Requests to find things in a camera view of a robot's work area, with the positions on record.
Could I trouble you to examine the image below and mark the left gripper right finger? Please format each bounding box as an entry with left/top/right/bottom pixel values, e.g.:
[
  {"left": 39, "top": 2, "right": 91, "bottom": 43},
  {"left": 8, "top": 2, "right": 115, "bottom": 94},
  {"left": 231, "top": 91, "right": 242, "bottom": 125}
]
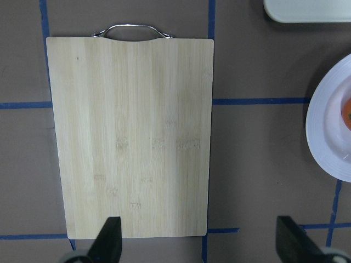
[{"left": 275, "top": 216, "right": 329, "bottom": 263}]

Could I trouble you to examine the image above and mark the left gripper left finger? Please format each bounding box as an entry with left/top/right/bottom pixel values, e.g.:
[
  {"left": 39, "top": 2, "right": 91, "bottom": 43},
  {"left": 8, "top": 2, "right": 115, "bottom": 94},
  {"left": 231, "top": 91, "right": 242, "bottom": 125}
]
[{"left": 87, "top": 216, "right": 122, "bottom": 263}]

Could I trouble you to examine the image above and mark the white round plate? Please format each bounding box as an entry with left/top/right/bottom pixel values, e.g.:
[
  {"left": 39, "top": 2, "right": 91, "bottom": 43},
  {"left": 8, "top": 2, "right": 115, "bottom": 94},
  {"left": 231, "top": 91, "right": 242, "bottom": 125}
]
[{"left": 305, "top": 55, "right": 350, "bottom": 182}]

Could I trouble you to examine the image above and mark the orange fruit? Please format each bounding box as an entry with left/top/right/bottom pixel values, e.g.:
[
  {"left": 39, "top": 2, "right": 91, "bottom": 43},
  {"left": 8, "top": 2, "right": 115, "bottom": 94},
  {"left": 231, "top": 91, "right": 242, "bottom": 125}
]
[{"left": 341, "top": 99, "right": 351, "bottom": 130}]

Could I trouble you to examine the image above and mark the pale green bear tray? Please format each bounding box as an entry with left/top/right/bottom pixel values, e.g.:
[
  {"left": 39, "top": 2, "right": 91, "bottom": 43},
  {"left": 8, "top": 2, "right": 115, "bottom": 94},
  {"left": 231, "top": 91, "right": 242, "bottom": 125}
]
[{"left": 263, "top": 0, "right": 350, "bottom": 23}]

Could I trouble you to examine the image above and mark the wooden cutting board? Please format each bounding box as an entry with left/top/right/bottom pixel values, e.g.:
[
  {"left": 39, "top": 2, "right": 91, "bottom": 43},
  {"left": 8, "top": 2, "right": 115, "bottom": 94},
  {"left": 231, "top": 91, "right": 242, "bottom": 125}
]
[{"left": 46, "top": 31, "right": 214, "bottom": 239}]

